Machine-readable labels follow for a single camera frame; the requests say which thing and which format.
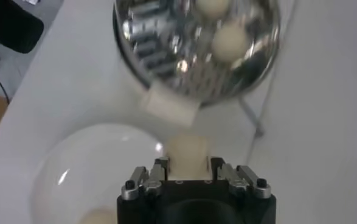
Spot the white round plate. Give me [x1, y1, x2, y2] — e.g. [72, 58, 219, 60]
[29, 123, 173, 224]

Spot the white steamed baozi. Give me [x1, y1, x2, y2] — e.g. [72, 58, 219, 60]
[79, 208, 118, 224]
[210, 23, 251, 63]
[195, 0, 230, 19]
[165, 133, 212, 181]

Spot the grey cooker power cord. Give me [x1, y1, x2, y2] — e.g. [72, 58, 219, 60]
[237, 96, 266, 139]

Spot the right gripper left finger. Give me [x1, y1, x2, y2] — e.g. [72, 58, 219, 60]
[120, 156, 170, 201]

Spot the black robot body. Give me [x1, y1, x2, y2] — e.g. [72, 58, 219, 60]
[0, 0, 44, 54]

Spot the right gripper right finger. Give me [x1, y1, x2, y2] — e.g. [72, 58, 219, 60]
[210, 156, 272, 200]

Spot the perforated steel steamer basket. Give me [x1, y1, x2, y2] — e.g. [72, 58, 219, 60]
[113, 0, 282, 106]

